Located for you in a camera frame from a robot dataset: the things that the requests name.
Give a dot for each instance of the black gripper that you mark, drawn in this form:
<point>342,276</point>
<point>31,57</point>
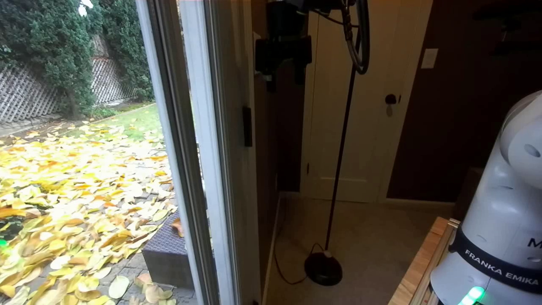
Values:
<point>283,54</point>

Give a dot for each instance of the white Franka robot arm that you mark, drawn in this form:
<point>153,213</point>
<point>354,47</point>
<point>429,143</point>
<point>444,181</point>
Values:
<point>501,227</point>

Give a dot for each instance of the black door hinge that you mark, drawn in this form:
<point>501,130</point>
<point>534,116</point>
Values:
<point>247,127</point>

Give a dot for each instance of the white interior door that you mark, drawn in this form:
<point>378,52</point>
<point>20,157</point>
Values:
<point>366,125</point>

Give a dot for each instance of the white framed glass door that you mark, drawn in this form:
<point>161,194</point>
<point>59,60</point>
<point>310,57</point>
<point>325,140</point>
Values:
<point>195,171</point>

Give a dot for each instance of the dark round door knob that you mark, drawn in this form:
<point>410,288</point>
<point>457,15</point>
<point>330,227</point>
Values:
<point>390,101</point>

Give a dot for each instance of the dark wicker outdoor sofa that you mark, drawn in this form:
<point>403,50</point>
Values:
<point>168,255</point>

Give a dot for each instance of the green hedge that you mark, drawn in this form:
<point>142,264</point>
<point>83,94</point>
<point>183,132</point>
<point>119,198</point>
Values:
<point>51,40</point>

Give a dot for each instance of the wooden lattice fence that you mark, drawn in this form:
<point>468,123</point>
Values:
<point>22,94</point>

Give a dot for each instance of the small white wall switch plate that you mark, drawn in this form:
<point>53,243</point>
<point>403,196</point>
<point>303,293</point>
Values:
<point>429,59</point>

